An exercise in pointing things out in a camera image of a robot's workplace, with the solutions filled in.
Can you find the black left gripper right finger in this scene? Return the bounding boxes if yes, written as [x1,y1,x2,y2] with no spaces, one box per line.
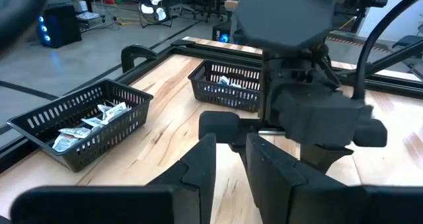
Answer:
[245,133,423,224]

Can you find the red black cable cover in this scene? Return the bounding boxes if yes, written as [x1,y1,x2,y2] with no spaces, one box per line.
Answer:
[326,32,393,53]

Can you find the black office chair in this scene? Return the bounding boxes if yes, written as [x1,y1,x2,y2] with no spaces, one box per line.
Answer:
[392,22,423,50]
[171,0,239,23]

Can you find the black computer tower blue lights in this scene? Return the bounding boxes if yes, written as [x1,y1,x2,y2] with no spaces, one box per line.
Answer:
[35,3,83,50]

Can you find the black arched frame handle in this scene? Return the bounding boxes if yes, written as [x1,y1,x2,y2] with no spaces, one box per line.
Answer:
[120,44,159,74]

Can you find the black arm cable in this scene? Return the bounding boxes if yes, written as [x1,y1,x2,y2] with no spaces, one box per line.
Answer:
[0,0,51,57]
[352,0,423,101]

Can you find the wooden background table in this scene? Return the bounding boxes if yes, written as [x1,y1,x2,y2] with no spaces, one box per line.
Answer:
[224,0,240,12]

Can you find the black slotted plastic basket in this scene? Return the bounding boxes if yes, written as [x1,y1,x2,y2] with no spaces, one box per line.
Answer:
[187,59,264,114]
[7,78,155,173]

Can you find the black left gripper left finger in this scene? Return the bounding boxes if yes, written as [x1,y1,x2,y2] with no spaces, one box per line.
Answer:
[9,133,217,224]

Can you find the yellow floor cable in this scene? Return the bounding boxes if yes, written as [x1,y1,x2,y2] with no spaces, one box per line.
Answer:
[113,15,143,26]

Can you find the small rolling cart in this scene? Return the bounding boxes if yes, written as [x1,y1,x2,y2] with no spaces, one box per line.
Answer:
[75,0,107,29]

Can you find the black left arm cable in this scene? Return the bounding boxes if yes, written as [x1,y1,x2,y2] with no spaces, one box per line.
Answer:
[0,0,51,57]

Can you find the black box blue light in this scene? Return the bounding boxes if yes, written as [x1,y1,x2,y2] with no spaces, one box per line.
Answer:
[211,21,233,44]

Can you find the black aluminium table frame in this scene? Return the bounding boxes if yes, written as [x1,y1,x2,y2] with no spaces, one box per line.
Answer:
[0,38,423,174]

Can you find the blue white antiseptic pad packet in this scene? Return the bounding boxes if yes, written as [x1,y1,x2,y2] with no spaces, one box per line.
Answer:
[219,75,243,90]

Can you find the black floor fan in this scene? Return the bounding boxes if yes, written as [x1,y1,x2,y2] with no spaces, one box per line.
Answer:
[137,0,174,29]

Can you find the red white ointment packet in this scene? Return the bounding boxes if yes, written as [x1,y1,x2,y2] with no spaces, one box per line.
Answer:
[52,133,81,153]

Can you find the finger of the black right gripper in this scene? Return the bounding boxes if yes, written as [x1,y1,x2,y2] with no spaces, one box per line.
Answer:
[299,118,389,174]
[198,110,249,167]

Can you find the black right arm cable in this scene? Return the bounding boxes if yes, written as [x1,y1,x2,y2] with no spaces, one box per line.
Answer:
[352,0,423,101]

